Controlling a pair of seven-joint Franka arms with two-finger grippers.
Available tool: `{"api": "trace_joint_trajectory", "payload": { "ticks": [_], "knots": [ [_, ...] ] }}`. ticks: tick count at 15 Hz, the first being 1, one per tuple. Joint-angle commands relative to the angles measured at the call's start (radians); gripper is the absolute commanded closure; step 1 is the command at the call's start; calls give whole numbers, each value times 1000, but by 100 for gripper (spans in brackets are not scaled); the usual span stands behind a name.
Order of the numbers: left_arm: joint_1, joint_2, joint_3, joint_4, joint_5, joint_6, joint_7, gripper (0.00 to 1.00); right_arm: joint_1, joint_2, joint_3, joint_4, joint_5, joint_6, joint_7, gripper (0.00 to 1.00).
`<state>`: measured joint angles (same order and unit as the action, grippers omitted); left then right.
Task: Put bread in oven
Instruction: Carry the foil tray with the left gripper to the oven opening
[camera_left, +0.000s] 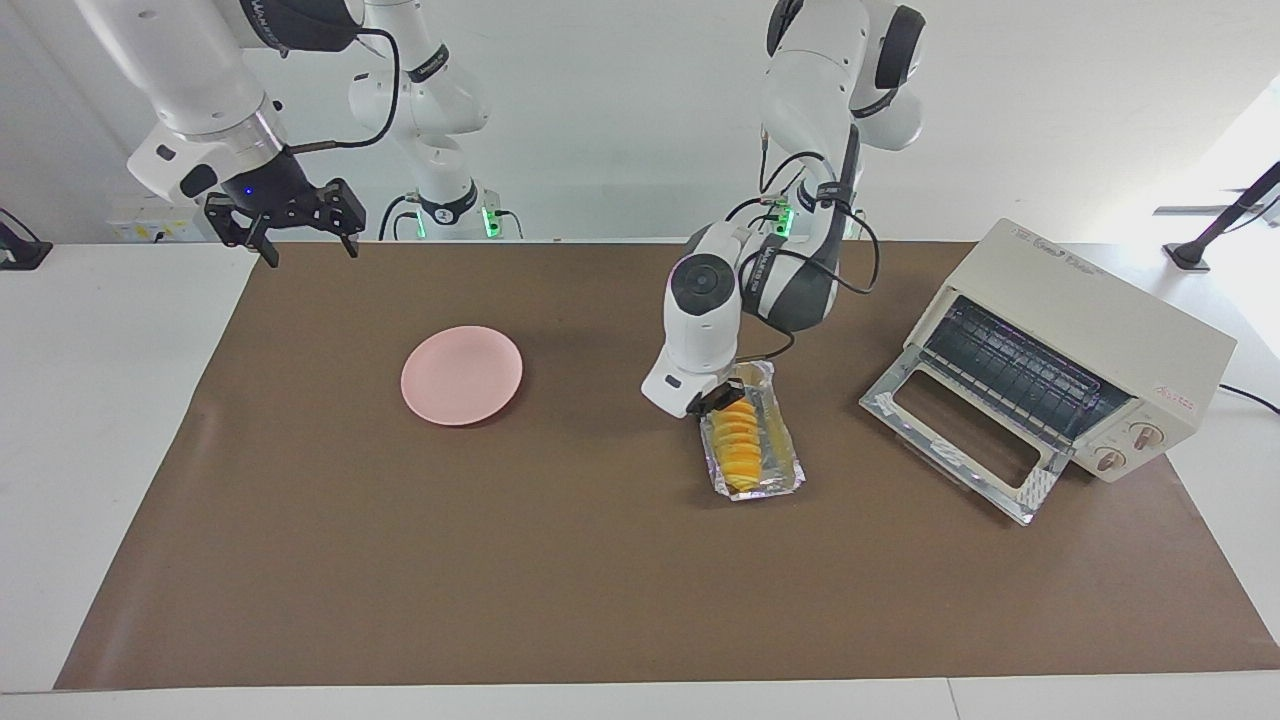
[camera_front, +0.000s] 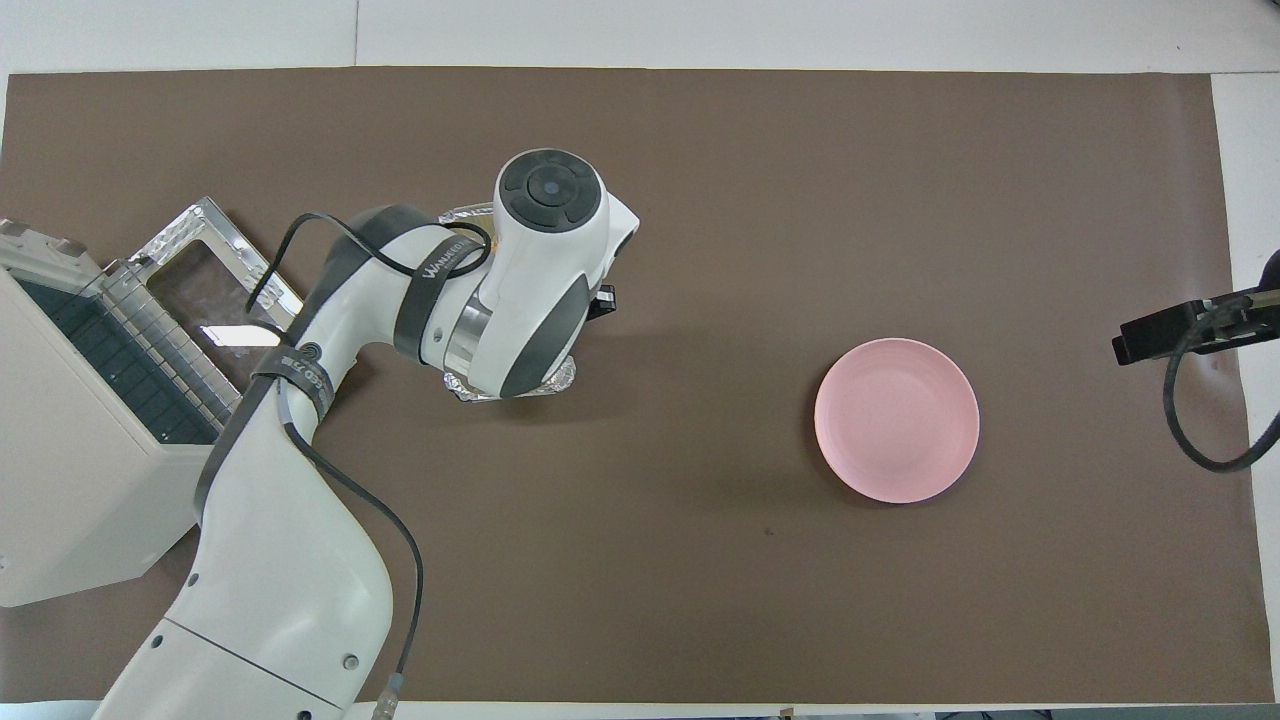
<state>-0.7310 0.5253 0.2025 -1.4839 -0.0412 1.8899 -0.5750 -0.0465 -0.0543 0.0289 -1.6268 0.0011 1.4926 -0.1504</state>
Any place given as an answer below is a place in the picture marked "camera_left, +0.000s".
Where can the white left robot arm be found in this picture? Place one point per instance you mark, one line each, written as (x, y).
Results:
(700, 340)

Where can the white wall socket box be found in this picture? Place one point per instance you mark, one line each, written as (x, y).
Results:
(150, 228)

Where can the cream toaster oven body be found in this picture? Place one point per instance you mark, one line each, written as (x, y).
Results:
(1130, 320)

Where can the brown table mat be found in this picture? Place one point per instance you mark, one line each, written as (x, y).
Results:
(600, 580)

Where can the sliced yellow bread loaf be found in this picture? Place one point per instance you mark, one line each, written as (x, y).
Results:
(742, 450)

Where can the silver foil baking tray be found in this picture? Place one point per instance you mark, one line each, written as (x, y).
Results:
(785, 460)

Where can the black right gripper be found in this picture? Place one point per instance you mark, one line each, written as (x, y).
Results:
(280, 200)

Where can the glass oven door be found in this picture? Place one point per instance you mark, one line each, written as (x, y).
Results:
(1040, 490)

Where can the black camera stand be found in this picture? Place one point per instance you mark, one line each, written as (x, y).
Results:
(1190, 255)

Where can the round oven knob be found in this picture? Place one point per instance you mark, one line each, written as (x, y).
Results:
(1110, 460)
(1148, 436)

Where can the black clamp mount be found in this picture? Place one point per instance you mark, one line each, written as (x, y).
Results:
(20, 255)

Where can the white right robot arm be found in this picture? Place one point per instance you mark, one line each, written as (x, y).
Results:
(190, 70)

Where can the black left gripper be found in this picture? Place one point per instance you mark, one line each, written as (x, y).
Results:
(706, 402)

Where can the pink round plate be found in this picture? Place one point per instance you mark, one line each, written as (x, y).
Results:
(460, 375)

